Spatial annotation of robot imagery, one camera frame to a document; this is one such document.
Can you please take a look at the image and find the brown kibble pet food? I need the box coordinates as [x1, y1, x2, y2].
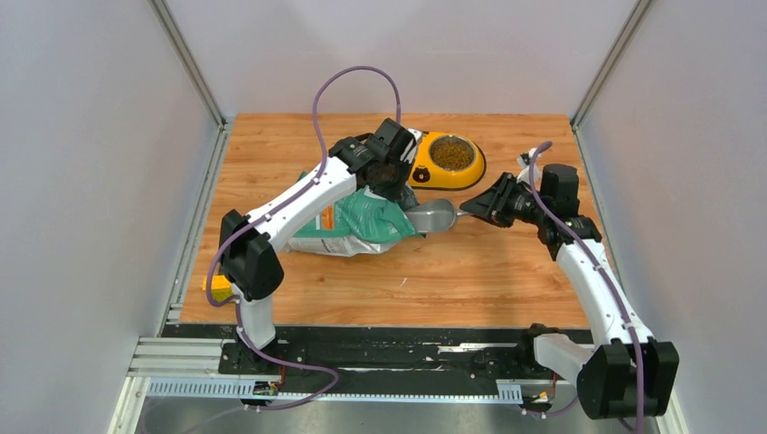
[430, 137, 474, 172]

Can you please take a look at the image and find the yellow double pet bowl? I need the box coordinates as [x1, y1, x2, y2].
[408, 131, 487, 191]

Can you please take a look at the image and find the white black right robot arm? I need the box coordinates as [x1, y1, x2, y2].
[459, 164, 679, 420]

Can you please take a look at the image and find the yellow building brick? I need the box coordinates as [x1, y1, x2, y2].
[202, 275, 233, 305]

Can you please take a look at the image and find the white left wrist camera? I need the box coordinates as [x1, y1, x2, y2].
[402, 128, 423, 164]

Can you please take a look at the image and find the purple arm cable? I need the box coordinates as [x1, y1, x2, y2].
[517, 140, 647, 434]
[205, 65, 402, 412]

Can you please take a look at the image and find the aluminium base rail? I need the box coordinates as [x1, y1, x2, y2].
[128, 335, 544, 411]

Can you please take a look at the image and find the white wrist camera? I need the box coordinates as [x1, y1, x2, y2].
[402, 128, 423, 164]
[516, 147, 542, 187]

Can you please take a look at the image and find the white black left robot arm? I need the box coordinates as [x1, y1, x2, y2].
[217, 118, 423, 373]

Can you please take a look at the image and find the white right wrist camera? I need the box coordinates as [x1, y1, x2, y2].
[516, 147, 542, 187]

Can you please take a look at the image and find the green pet food bag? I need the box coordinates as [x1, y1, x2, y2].
[285, 188, 421, 257]

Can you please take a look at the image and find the aluminium frame post left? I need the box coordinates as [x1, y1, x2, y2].
[148, 0, 228, 130]

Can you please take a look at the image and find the aluminium frame post right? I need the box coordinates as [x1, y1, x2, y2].
[570, 0, 656, 132]

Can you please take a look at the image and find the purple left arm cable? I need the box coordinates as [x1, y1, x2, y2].
[205, 65, 402, 412]

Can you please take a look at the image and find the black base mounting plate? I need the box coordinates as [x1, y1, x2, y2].
[160, 324, 563, 395]

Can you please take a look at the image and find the grey metal scoop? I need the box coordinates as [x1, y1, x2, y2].
[404, 198, 470, 235]

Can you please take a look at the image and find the aluminium frame post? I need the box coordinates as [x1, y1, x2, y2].
[148, 0, 228, 130]
[570, 0, 656, 132]

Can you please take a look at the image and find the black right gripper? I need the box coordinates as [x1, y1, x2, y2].
[459, 173, 548, 228]

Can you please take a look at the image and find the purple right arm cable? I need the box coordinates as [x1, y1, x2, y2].
[517, 140, 647, 434]

